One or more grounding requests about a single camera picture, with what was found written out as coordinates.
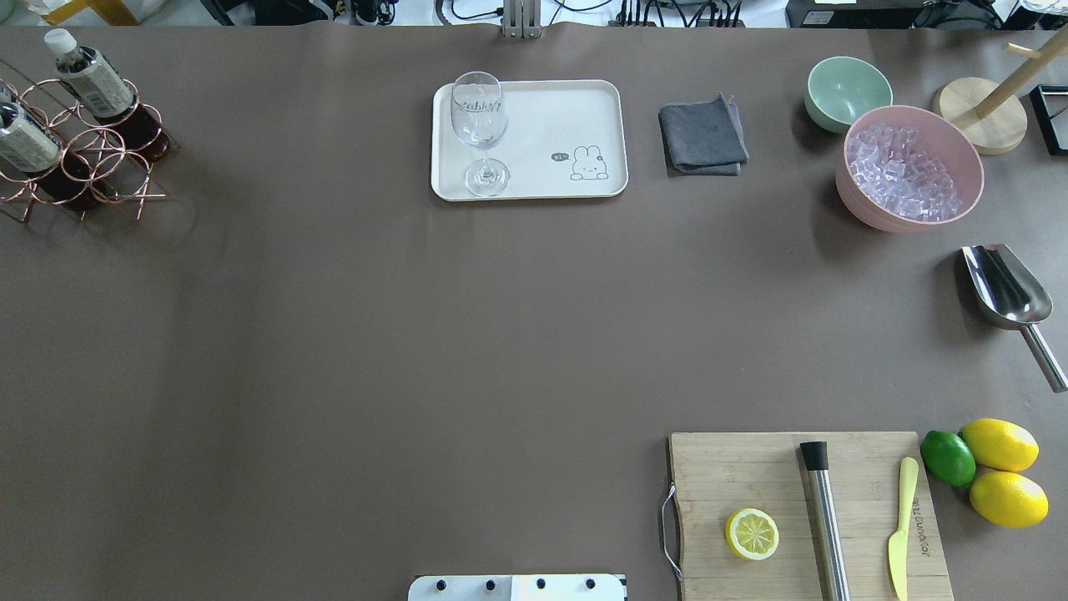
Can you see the tea bottle white cap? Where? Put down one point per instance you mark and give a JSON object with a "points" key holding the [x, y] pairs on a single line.
{"points": [[95, 82]]}

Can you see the copper wire bottle basket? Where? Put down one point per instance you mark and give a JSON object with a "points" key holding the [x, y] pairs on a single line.
{"points": [[94, 162]]}

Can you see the cream rabbit tray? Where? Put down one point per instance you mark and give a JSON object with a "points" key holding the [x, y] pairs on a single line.
{"points": [[565, 140]]}

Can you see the clear wine glass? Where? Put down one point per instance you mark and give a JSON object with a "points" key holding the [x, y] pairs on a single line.
{"points": [[479, 120]]}

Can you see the grey folded cloth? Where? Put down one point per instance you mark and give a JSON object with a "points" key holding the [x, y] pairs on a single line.
{"points": [[705, 138]]}

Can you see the bamboo cutting board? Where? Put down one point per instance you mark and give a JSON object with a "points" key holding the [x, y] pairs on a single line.
{"points": [[717, 473]]}

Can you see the half lemon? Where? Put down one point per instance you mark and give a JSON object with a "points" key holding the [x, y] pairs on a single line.
{"points": [[752, 534]]}

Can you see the steel muddler black tip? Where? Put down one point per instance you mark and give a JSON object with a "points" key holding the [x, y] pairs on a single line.
{"points": [[817, 467]]}

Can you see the green ceramic bowl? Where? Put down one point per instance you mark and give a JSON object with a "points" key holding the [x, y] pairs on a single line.
{"points": [[840, 89]]}

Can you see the pink bowl of ice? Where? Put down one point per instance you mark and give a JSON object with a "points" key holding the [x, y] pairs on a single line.
{"points": [[904, 170]]}

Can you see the yellow plastic knife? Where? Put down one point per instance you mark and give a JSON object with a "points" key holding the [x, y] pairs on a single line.
{"points": [[897, 547]]}

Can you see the green lime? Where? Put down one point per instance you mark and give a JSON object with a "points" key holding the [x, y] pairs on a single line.
{"points": [[948, 458]]}

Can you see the steel ice scoop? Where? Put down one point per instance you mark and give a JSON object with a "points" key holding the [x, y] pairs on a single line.
{"points": [[1013, 299]]}

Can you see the upper whole lemon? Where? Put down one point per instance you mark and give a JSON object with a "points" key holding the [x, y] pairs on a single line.
{"points": [[999, 444]]}

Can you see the whole lemon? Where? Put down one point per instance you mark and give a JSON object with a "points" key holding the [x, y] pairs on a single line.
{"points": [[1008, 499], [999, 444]]}

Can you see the wooden stand with pole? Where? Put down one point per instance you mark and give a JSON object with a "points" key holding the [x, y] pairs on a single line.
{"points": [[989, 114]]}

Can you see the lower whole lemon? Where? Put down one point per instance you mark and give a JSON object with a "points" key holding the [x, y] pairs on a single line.
{"points": [[1008, 499]]}

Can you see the black framed tray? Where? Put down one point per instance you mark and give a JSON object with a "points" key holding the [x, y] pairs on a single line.
{"points": [[1048, 102]]}

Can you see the aluminium frame post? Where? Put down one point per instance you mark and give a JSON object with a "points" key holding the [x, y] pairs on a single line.
{"points": [[521, 19]]}

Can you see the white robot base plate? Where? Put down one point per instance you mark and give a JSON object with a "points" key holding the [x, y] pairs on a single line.
{"points": [[545, 586]]}

